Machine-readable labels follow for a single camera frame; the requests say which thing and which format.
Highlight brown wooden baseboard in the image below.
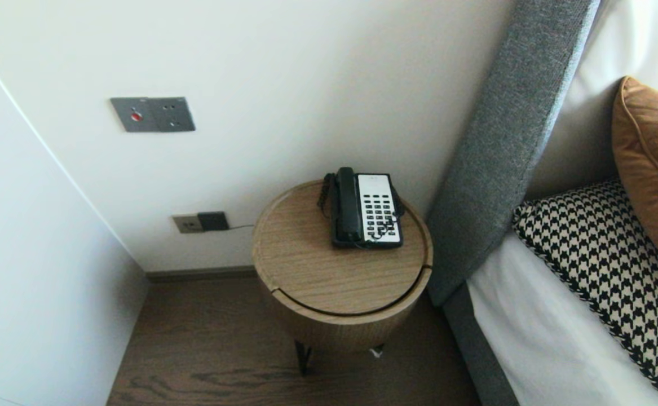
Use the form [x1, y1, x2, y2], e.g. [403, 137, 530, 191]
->
[146, 266, 257, 284]

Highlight white bed sheet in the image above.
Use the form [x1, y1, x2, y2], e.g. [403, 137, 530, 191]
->
[467, 231, 658, 406]

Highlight grey fabric headboard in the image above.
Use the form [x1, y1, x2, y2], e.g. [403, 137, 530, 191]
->
[426, 0, 603, 308]

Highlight brass wall socket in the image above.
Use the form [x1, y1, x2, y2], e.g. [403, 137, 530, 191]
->
[172, 214, 204, 235]

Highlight black white houndstooth pillow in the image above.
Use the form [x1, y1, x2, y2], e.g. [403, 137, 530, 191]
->
[512, 178, 658, 406]

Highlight black telephone handset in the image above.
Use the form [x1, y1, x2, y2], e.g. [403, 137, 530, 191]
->
[334, 167, 363, 243]

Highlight curved wooden table drawer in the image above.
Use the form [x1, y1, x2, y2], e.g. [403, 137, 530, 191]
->
[261, 267, 432, 354]

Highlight black coiled telephone cord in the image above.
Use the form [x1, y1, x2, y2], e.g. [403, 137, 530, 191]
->
[317, 173, 406, 240]

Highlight dark grey bed frame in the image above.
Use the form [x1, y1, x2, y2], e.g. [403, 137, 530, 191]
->
[443, 282, 521, 406]

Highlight round wooden bedside table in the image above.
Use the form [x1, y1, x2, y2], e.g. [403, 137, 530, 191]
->
[251, 179, 434, 316]

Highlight grey switch plate red button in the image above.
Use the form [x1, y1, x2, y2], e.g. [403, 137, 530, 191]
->
[110, 98, 153, 134]

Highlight black metal table legs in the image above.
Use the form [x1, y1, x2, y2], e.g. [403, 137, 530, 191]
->
[294, 338, 386, 376]

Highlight brown cushion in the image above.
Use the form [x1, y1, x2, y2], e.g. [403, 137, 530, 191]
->
[611, 76, 658, 285]

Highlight grey wall plate with holes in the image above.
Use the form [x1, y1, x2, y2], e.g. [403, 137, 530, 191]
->
[149, 97, 197, 133]

